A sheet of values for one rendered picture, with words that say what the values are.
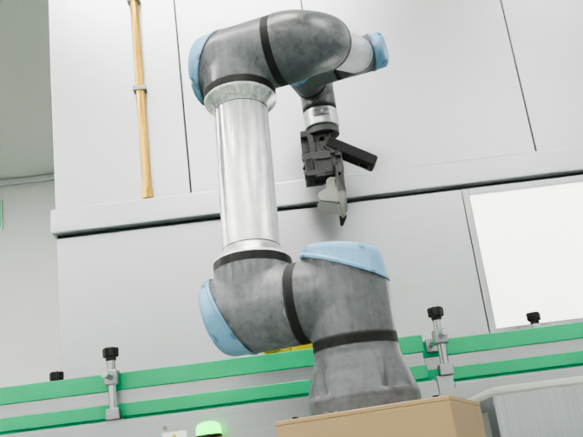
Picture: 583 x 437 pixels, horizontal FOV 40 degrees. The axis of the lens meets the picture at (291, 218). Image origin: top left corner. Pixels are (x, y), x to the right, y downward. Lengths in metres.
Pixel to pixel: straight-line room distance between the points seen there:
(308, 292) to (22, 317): 4.09
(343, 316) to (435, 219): 0.82
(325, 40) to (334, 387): 0.55
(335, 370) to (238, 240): 0.24
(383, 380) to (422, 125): 1.02
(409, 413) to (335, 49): 0.61
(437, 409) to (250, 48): 0.62
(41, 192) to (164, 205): 3.44
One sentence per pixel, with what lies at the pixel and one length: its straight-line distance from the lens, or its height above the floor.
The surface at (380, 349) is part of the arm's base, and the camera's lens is 1.04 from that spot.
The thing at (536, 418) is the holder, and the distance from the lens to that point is 1.31.
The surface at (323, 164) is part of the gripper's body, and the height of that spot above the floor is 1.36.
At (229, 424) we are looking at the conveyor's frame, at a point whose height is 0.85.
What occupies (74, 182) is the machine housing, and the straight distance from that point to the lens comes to 1.94.
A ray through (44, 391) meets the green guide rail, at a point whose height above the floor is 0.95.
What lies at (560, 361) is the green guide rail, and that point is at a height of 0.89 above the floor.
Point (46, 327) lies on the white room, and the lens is 5.01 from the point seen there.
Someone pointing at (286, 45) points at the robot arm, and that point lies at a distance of 1.25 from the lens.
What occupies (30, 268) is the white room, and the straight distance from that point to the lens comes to 5.13.
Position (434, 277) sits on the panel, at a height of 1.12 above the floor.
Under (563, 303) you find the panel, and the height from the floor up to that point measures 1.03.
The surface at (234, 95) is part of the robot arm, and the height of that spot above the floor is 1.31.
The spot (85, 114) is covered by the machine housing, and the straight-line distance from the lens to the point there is 2.00.
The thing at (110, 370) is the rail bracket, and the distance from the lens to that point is 1.49.
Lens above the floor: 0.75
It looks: 18 degrees up
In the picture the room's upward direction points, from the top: 7 degrees counter-clockwise
